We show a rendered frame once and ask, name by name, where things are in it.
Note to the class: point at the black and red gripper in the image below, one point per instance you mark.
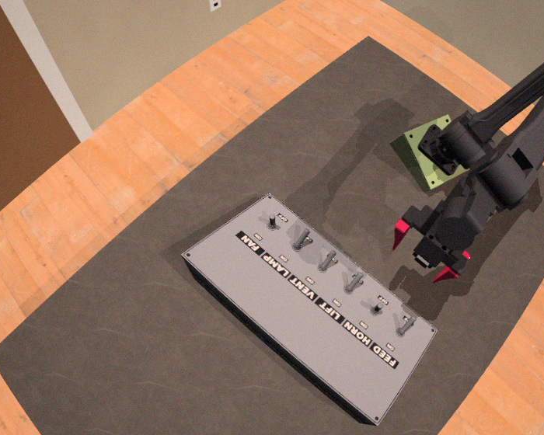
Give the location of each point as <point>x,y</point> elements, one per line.
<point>416,218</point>

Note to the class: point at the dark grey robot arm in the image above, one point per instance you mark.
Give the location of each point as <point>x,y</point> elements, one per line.
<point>469,138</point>

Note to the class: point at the grey switch console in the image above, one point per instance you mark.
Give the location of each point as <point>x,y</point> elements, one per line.
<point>322,318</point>

